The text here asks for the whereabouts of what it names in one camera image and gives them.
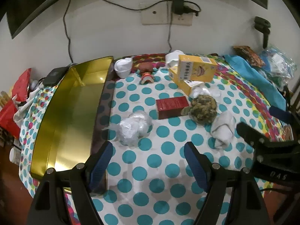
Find yellow cartoon medicine box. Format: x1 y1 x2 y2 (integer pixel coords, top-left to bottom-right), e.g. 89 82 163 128
178 54 218 82
169 68 205 96

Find red plastic bag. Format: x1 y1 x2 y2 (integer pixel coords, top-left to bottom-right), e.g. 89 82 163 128
0 68 32 139

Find black charger cable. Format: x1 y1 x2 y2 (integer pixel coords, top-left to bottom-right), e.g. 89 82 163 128
167 14 174 52

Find dark red box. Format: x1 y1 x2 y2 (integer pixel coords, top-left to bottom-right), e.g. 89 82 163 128
156 97 190 119

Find black plug with cable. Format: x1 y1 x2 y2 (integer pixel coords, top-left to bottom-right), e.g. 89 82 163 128
92 0 201 17

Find brown-haired doll figurine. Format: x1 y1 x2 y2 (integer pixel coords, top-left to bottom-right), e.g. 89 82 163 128
138 62 155 85

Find large plastic-wrapped white bundle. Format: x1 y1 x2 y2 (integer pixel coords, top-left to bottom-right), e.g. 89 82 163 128
119 110 153 146

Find clear plastic bags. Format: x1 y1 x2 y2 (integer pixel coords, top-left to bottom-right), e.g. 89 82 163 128
259 43 298 89

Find green yellow knitted ball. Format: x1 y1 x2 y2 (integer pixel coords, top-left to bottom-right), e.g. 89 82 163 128
189 94 218 124

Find gold rectangular tin box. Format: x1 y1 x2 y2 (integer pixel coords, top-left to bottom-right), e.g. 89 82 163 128
30 56 115 195

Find polka dot blanket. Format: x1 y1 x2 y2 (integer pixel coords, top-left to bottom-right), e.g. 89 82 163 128
19 53 293 225

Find brown patterned packet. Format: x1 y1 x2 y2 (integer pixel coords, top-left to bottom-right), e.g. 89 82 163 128
233 46 266 67

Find wooden slatted frame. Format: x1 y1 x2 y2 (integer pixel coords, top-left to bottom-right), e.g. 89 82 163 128
0 91 11 109

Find black wall clamp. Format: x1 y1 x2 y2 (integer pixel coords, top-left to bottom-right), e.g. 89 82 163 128
254 16 271 48

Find folded white sock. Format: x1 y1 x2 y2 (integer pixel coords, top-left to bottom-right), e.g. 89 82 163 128
165 50 187 72

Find black flat device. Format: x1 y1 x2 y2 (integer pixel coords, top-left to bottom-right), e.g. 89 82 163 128
44 67 68 87

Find white sock with grey stripe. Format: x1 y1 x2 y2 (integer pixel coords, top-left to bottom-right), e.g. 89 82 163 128
210 111 235 148

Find blue cloth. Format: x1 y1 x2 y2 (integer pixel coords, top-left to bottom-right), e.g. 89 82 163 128
223 54 286 113

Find black charger adapter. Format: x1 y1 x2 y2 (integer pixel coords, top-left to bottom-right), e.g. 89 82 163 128
172 0 185 14

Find thin black wall cable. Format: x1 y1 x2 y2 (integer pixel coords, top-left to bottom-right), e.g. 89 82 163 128
63 0 76 65

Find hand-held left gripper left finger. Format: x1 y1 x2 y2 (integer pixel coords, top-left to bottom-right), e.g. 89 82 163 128
27 141 114 225

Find white pill bottle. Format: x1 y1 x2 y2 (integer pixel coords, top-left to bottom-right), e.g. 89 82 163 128
9 148 20 166

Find crumpled white cloth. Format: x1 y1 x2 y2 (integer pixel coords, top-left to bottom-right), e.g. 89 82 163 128
14 87 43 127

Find small clear plastic-wrapped bundle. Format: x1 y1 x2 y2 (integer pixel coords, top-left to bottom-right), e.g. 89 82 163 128
189 86 222 100

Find beige wall socket plate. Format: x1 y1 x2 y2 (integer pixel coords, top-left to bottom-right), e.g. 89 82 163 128
141 1 195 26

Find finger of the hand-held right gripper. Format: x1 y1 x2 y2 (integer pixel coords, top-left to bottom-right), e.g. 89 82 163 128
236 122 266 150
269 106 300 141

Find rolled white sock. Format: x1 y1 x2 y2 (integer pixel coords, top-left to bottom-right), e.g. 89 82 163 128
114 58 133 78

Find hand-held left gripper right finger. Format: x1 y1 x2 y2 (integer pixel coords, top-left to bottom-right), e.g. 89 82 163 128
183 141 277 225

